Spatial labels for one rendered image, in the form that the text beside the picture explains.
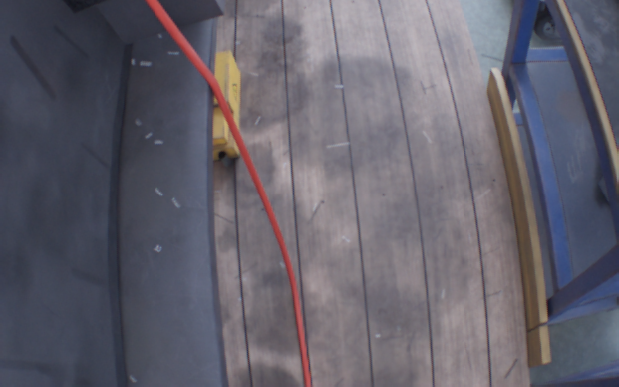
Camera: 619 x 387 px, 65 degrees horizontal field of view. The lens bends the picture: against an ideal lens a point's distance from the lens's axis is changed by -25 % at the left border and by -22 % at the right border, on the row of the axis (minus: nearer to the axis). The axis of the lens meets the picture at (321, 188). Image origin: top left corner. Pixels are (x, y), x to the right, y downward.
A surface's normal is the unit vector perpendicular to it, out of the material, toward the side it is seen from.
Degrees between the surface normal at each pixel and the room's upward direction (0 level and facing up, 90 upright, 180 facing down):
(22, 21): 87
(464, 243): 0
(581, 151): 0
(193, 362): 0
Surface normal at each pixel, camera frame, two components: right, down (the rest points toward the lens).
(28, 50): 0.98, -0.15
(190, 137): 0.40, -0.36
